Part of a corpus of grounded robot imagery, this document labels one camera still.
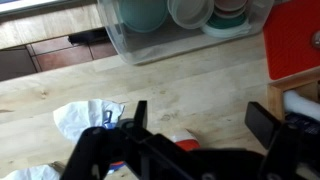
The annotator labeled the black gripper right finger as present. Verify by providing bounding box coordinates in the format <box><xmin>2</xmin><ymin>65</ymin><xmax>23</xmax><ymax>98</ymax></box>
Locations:
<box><xmin>244</xmin><ymin>101</ymin><xmax>320</xmax><ymax>180</ymax></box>

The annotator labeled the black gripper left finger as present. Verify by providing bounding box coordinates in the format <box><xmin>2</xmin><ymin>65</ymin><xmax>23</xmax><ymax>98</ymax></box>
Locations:
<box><xmin>59</xmin><ymin>100</ymin><xmax>201</xmax><ymax>180</ymax></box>

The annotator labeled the clear plastic lunch box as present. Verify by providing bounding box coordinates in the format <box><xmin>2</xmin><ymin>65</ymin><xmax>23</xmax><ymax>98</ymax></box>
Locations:
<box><xmin>169</xmin><ymin>129</ymin><xmax>196</xmax><ymax>143</ymax></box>

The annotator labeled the wooden tray box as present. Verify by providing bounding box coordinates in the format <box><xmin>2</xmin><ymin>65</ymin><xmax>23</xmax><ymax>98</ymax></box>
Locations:
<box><xmin>266</xmin><ymin>71</ymin><xmax>320</xmax><ymax>123</ymax></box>

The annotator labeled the white round lid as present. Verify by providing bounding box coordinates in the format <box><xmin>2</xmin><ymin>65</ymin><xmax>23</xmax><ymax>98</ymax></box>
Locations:
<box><xmin>200</xmin><ymin>20</ymin><xmax>253</xmax><ymax>39</ymax></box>

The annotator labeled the dark green round lid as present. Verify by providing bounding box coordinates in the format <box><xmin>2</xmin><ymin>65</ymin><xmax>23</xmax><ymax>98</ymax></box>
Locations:
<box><xmin>206</xmin><ymin>13</ymin><xmax>249</xmax><ymax>30</ymax></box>

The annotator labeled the pinkish round lid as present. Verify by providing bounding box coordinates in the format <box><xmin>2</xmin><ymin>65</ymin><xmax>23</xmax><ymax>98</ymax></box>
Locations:
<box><xmin>213</xmin><ymin>0</ymin><xmax>249</xmax><ymax>19</ymax></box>

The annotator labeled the clear round lid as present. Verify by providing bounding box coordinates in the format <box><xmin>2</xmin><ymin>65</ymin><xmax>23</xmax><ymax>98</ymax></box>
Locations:
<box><xmin>167</xmin><ymin>0</ymin><xmax>215</xmax><ymax>30</ymax></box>

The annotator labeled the dark blue packet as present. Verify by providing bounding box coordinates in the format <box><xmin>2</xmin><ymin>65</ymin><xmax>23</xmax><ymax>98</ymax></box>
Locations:
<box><xmin>285</xmin><ymin>112</ymin><xmax>320</xmax><ymax>135</ymax></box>

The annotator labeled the blue and white towel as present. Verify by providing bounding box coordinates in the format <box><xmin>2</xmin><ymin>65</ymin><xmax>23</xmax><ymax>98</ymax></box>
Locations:
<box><xmin>53</xmin><ymin>98</ymin><xmax>126</xmax><ymax>145</ymax></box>

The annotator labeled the white crumpled cloth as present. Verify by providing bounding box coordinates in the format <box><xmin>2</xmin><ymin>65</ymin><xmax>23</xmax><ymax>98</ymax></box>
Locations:
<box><xmin>0</xmin><ymin>164</ymin><xmax>62</xmax><ymax>180</ymax></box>

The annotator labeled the red silicone mat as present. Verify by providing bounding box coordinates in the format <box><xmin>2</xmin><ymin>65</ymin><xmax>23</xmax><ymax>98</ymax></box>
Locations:
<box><xmin>262</xmin><ymin>0</ymin><xmax>320</xmax><ymax>81</ymax></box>

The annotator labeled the black floor object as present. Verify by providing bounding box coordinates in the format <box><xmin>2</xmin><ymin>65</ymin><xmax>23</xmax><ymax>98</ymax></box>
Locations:
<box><xmin>68</xmin><ymin>28</ymin><xmax>109</xmax><ymax>46</ymax></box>

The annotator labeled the clear plastic storage bin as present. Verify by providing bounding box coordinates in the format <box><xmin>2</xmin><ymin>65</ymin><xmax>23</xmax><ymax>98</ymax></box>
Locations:
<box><xmin>96</xmin><ymin>0</ymin><xmax>276</xmax><ymax>66</ymax></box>

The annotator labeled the light wooden bench board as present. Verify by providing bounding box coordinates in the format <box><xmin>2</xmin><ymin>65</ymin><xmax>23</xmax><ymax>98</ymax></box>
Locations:
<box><xmin>0</xmin><ymin>3</ymin><xmax>104</xmax><ymax>51</ymax></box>

